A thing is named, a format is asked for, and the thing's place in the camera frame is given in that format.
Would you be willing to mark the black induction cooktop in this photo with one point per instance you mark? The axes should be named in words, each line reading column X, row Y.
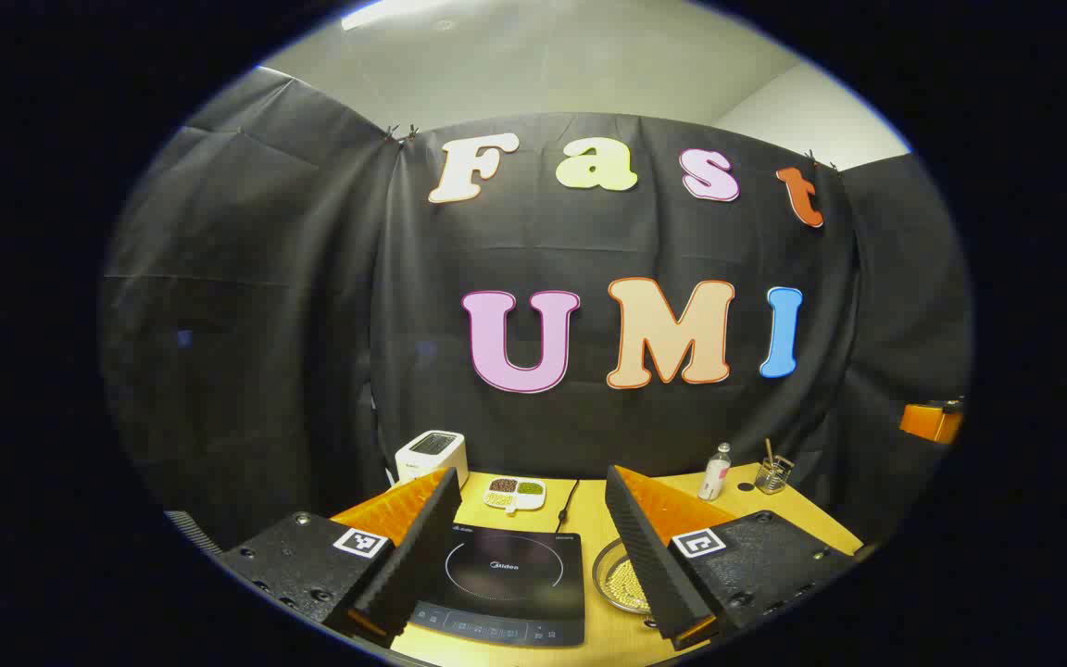
column 515, row 584

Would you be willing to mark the white toaster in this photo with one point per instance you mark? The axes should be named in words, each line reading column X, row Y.
column 432, row 456

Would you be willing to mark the wooden stick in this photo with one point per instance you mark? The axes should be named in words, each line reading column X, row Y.
column 770, row 452

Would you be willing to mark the white divided dish with beans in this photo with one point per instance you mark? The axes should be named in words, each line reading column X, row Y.
column 514, row 494

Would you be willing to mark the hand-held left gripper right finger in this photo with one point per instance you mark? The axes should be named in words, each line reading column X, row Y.
column 649, row 556

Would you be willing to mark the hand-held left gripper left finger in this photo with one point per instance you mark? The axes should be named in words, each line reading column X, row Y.
column 422, row 547

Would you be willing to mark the grey corrugated tube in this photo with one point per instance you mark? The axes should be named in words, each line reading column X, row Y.
column 191, row 533

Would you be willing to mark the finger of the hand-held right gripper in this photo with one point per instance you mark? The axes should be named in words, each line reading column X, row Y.
column 927, row 423

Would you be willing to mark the clear bottle with pink label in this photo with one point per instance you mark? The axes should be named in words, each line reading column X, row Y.
column 713, row 477

